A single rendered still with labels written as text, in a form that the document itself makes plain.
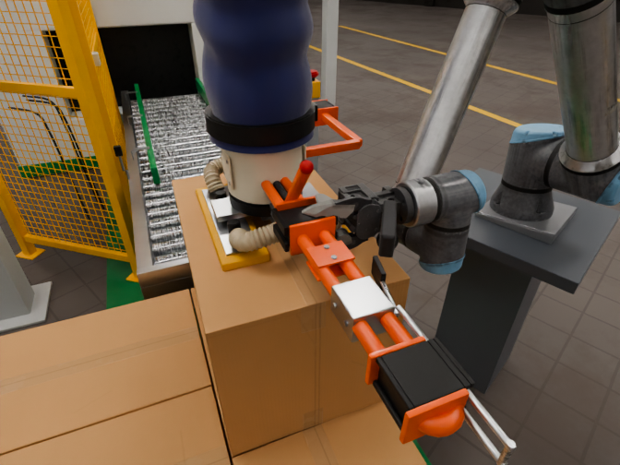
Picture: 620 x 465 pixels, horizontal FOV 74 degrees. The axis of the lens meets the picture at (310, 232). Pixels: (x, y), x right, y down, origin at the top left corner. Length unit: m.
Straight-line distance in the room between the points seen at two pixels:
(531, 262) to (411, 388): 0.90
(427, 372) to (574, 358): 1.75
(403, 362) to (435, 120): 0.60
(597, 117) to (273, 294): 0.83
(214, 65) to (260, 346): 0.51
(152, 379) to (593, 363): 1.80
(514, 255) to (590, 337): 1.09
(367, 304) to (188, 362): 0.76
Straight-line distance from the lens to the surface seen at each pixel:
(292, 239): 0.68
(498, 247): 1.33
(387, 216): 0.72
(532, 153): 1.38
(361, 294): 0.56
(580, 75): 1.07
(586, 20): 1.00
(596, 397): 2.11
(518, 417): 1.90
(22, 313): 2.45
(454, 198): 0.81
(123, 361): 1.28
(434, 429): 0.47
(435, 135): 0.94
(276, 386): 0.89
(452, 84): 0.96
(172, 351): 1.26
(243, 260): 0.83
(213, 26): 0.77
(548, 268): 1.31
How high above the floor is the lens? 1.47
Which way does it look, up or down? 34 degrees down
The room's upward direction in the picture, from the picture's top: straight up
